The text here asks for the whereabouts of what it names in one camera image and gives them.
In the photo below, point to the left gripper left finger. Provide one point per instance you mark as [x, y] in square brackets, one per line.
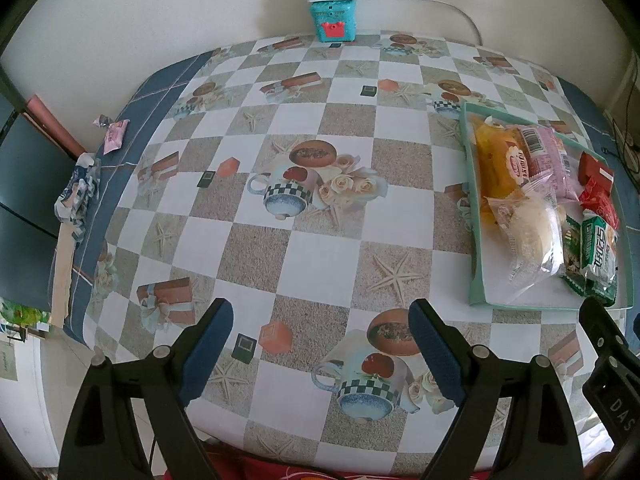
[102, 439]

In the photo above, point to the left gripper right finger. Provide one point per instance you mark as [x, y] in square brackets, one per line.
[539, 440]

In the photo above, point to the green white walnut packet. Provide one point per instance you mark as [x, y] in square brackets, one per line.
[590, 257]

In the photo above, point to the round cream bun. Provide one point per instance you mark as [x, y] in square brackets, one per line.
[531, 222]

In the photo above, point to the red nice snack packet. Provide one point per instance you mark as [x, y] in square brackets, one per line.
[596, 198]

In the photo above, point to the pink snack packet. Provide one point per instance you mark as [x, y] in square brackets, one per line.
[546, 154]

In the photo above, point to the yellow orange snack packet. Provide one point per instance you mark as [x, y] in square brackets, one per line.
[502, 161]

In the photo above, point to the red brown snack packet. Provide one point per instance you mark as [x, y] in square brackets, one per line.
[590, 168]

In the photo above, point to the teal shallow tray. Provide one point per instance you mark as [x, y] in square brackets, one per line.
[492, 255]

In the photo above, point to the crumpled blue white wrapper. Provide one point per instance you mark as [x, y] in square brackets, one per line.
[71, 206]

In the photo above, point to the dark teal cabinet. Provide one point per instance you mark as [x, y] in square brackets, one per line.
[34, 169]

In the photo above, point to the small pink candy packet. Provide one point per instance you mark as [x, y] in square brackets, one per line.
[115, 131]

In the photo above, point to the checkered tablecloth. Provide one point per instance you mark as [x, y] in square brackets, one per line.
[319, 188]

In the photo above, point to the teal toy box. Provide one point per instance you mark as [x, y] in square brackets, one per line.
[334, 20]

